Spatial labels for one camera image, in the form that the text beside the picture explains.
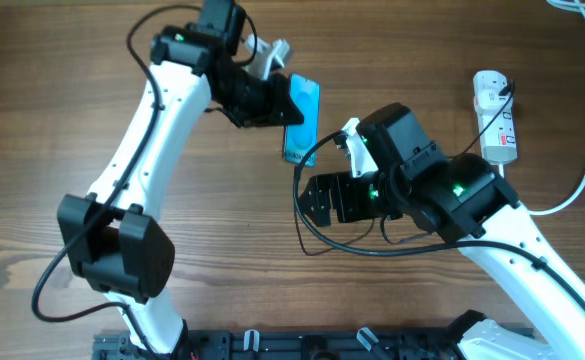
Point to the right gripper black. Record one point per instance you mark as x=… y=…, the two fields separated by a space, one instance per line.
x=342 y=183

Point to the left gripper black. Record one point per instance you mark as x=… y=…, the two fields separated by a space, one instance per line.
x=277 y=98

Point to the smartphone with teal screen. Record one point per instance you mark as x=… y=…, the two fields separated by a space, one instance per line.
x=299 y=139

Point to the white power strip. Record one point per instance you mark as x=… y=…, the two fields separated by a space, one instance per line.
x=497 y=136

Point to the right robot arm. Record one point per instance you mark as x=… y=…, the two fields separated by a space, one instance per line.
x=399 y=171

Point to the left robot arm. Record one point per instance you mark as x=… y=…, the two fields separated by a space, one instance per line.
x=112 y=236

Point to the white USB charger plug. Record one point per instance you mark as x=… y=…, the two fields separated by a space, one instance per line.
x=489 y=101

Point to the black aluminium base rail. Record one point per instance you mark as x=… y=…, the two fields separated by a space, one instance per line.
x=417 y=343

